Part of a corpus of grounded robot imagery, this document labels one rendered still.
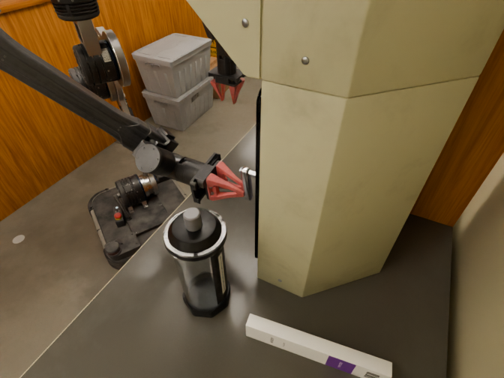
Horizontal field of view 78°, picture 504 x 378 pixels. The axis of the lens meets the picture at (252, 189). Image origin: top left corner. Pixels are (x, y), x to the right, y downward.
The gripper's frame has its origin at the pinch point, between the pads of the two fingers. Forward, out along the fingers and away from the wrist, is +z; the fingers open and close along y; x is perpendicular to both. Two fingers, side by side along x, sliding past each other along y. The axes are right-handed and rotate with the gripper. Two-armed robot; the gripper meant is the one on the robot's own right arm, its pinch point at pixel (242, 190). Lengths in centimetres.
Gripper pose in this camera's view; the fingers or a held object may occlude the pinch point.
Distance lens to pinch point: 64.7
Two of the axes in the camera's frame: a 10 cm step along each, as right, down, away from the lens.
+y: 4.4, -6.8, 5.9
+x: 0.2, 6.7, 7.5
